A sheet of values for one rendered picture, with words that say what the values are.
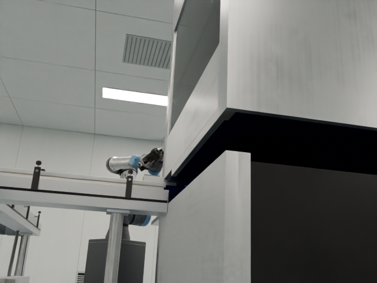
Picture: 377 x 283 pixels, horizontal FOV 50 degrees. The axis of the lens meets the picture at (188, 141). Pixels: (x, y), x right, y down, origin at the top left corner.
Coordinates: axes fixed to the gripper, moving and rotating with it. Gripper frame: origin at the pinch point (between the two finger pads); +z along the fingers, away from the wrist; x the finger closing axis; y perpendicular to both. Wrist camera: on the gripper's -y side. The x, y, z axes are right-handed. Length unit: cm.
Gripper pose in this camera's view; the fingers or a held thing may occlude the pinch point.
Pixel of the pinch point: (142, 164)
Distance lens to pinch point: 227.8
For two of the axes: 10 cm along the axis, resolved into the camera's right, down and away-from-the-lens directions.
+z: -3.0, 1.4, -9.4
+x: 6.3, 7.8, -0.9
